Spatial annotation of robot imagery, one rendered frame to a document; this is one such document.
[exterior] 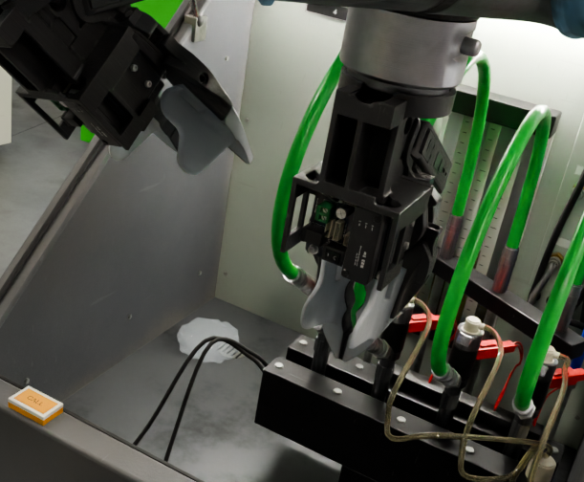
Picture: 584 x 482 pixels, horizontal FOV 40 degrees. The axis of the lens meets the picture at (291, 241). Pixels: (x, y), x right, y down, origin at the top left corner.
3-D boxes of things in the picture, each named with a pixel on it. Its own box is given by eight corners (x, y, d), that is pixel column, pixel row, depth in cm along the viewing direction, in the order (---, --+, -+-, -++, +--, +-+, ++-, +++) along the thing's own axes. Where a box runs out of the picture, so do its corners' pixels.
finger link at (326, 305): (274, 369, 57) (295, 253, 53) (312, 335, 61) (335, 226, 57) (313, 387, 55) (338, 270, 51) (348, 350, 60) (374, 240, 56)
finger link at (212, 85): (199, 127, 60) (108, 49, 56) (210, 109, 61) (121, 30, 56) (232, 120, 56) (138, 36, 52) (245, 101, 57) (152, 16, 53)
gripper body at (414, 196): (273, 259, 51) (306, 75, 46) (331, 219, 59) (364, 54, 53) (382, 303, 49) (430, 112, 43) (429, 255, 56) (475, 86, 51)
